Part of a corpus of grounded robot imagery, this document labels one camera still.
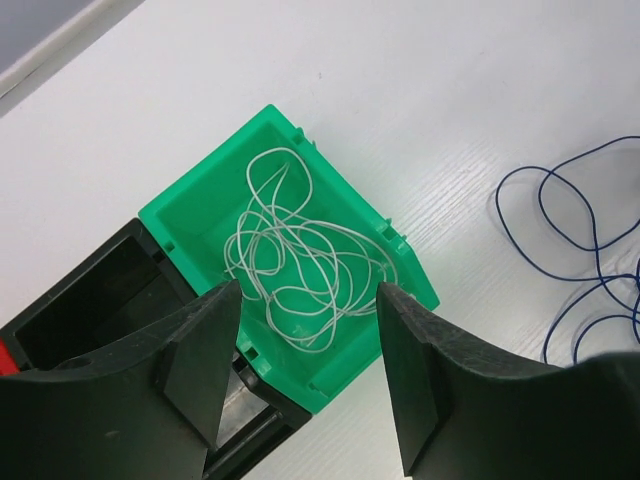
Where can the aluminium back rail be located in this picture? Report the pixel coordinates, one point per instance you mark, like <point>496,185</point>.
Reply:
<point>39,37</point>

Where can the red plastic bin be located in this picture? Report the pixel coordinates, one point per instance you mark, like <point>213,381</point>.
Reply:
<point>8,365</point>

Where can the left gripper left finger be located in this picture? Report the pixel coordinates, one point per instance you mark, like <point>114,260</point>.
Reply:
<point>147,406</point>

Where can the black plastic bin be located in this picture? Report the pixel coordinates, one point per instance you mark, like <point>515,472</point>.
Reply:
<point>125,285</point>

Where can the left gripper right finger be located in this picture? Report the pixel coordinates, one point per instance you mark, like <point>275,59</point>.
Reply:
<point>466,409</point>

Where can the green plastic bin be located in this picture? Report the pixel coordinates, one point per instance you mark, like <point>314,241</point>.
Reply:
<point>267,209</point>

